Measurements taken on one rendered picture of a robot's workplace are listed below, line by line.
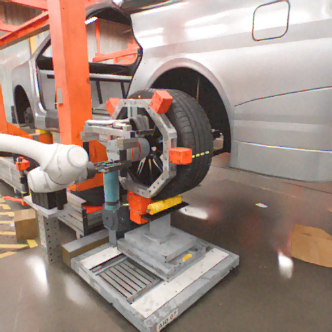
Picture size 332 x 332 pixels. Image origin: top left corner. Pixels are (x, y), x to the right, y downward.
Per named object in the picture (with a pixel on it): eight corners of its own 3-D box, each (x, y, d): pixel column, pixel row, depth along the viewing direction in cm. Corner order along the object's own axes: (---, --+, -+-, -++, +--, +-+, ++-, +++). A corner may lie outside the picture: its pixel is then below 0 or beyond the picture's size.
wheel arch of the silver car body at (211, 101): (257, 159, 172) (265, 64, 157) (230, 168, 149) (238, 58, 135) (166, 144, 228) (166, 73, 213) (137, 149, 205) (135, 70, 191)
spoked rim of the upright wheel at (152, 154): (142, 107, 186) (150, 177, 193) (115, 108, 170) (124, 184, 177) (199, 96, 150) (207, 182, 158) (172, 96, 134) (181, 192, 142)
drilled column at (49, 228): (62, 258, 192) (56, 204, 181) (48, 264, 185) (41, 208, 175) (56, 253, 199) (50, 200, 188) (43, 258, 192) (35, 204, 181)
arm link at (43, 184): (69, 190, 110) (82, 181, 100) (29, 199, 99) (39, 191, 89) (61, 165, 111) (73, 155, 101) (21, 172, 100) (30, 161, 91)
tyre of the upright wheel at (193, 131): (134, 97, 190) (145, 187, 200) (106, 97, 174) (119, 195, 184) (210, 80, 144) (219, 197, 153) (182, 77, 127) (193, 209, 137)
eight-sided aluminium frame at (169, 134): (176, 203, 143) (178, 99, 129) (168, 206, 138) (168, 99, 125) (117, 181, 179) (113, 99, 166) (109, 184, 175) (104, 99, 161)
